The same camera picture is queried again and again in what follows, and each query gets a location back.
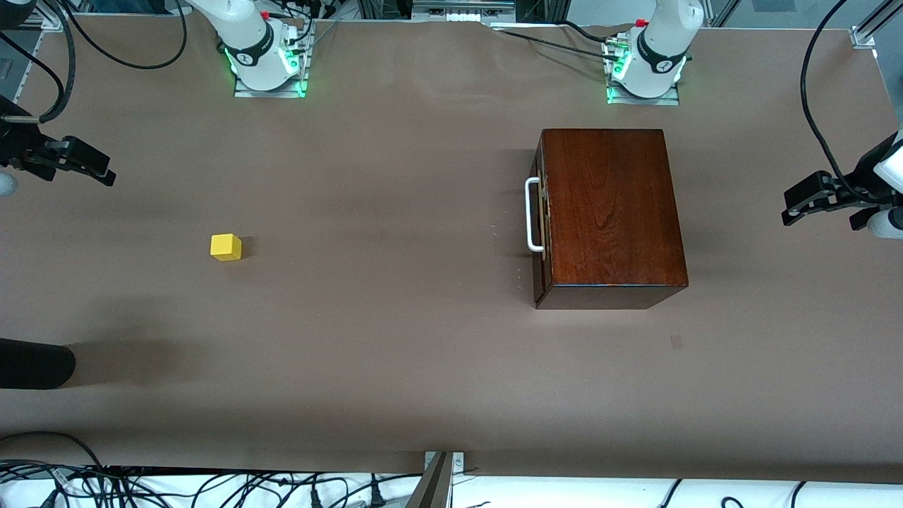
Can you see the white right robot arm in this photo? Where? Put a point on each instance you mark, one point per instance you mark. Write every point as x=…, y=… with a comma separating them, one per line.
x=254, y=39

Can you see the grey metal rail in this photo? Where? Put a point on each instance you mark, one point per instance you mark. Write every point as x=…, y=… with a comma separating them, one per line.
x=462, y=10

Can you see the yellow cube block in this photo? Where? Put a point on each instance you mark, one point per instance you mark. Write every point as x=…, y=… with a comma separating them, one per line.
x=225, y=247

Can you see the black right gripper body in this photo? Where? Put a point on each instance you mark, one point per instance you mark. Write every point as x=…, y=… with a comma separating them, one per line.
x=15, y=149

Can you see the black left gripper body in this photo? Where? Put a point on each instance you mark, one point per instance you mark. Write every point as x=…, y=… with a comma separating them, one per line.
x=862, y=185

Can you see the dark brown wooden cabinet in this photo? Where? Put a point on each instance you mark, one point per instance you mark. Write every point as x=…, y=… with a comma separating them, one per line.
x=614, y=212

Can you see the brown table cover sheet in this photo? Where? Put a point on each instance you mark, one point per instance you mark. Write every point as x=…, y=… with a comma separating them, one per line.
x=395, y=353

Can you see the black ribbed cylinder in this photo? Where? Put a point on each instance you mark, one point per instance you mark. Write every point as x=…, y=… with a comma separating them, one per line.
x=35, y=364

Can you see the camera mount post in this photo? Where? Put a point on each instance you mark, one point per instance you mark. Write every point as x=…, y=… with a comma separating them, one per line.
x=434, y=487

